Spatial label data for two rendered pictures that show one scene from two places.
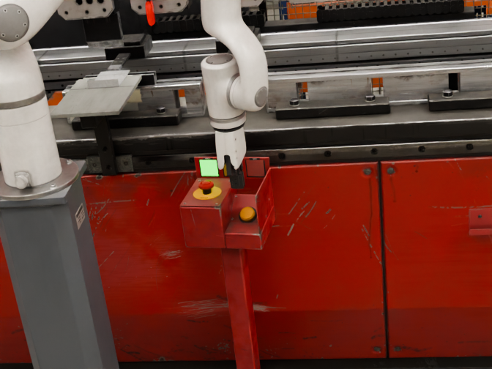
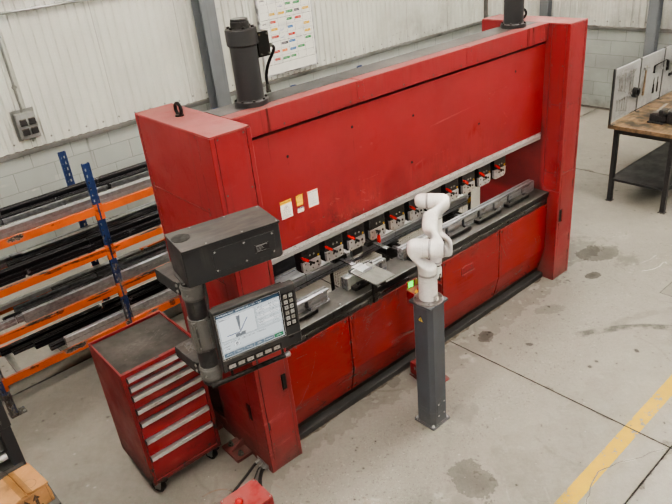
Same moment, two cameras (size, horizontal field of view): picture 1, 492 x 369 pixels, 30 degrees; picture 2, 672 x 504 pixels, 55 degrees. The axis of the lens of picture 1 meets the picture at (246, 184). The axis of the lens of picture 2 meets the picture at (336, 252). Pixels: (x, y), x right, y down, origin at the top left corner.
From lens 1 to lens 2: 368 cm
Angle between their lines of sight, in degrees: 42
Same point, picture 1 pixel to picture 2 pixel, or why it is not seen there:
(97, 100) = (378, 274)
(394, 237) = (445, 287)
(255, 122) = (407, 264)
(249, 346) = not seen: hidden behind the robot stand
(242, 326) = not seen: hidden behind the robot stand
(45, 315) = (438, 341)
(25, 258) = (436, 324)
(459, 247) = (459, 282)
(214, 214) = not seen: hidden behind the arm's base
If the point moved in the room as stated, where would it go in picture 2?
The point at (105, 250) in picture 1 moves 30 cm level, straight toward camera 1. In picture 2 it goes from (370, 333) to (409, 342)
